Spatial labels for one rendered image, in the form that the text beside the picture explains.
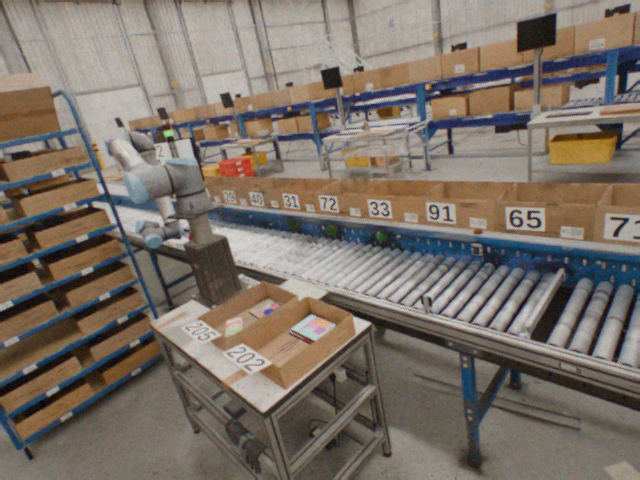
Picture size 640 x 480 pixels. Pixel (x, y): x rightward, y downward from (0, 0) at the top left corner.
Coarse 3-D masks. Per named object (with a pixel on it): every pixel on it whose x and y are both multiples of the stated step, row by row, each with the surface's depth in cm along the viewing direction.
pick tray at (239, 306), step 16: (256, 288) 198; (272, 288) 196; (224, 304) 187; (240, 304) 193; (256, 304) 198; (288, 304) 177; (208, 320) 183; (224, 320) 189; (256, 320) 184; (224, 336) 160; (240, 336) 162
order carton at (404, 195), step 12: (396, 180) 253; (408, 180) 248; (420, 180) 242; (432, 180) 237; (372, 192) 248; (384, 192) 257; (396, 192) 257; (408, 192) 251; (420, 192) 245; (396, 204) 225; (408, 204) 220; (420, 204) 215; (372, 216) 241; (396, 216) 229; (420, 216) 218
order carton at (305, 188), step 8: (296, 184) 307; (304, 184) 313; (312, 184) 307; (320, 184) 302; (328, 184) 296; (280, 192) 292; (288, 192) 285; (296, 192) 280; (304, 192) 274; (312, 192) 269; (280, 200) 295; (304, 200) 277; (312, 200) 272; (288, 208) 293; (304, 208) 281
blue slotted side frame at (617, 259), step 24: (216, 216) 364; (240, 216) 336; (264, 216) 310; (288, 216) 287; (360, 240) 251; (408, 240) 225; (432, 240) 215; (456, 240) 203; (480, 240) 192; (504, 240) 184; (504, 264) 192; (528, 264) 184; (552, 264) 177; (576, 264) 170; (600, 264) 164; (624, 264) 158
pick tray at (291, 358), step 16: (304, 304) 177; (320, 304) 172; (272, 320) 166; (288, 320) 172; (336, 320) 168; (352, 320) 158; (256, 336) 162; (272, 336) 168; (288, 336) 167; (336, 336) 153; (352, 336) 159; (272, 352) 159; (288, 352) 157; (304, 352) 142; (320, 352) 148; (272, 368) 140; (288, 368) 138; (304, 368) 144; (288, 384) 139
